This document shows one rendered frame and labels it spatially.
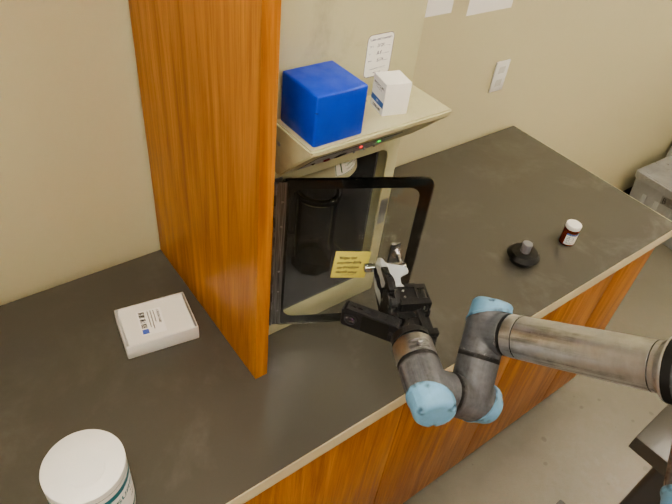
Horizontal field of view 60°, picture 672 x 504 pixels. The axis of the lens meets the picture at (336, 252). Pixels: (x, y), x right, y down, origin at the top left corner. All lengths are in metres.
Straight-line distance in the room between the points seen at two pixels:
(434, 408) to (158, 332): 0.66
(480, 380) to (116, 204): 0.95
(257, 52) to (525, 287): 1.07
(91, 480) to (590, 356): 0.79
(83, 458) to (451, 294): 0.95
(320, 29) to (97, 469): 0.79
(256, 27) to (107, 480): 0.73
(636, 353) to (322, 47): 0.67
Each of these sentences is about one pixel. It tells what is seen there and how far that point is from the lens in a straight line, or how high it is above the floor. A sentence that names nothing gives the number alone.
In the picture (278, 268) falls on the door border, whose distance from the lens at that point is 1.22.
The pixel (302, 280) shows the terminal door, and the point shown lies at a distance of 1.26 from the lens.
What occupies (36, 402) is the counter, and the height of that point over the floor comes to 0.94.
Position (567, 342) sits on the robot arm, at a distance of 0.98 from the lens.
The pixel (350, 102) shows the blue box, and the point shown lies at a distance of 0.96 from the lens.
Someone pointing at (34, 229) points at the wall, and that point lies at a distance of 1.50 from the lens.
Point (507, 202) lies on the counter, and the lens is 1.96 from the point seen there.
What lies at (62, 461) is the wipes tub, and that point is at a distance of 1.10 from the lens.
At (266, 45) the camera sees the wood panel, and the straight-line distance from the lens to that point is 0.84.
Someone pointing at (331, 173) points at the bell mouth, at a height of 1.34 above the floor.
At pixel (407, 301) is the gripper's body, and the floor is 1.23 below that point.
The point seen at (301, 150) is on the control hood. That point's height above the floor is 1.50.
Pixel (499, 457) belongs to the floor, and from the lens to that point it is 2.47.
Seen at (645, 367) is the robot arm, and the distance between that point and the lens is 0.93.
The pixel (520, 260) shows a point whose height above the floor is 0.97.
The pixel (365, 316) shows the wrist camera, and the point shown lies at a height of 1.22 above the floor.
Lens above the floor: 2.01
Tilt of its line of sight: 42 degrees down
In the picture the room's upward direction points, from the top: 8 degrees clockwise
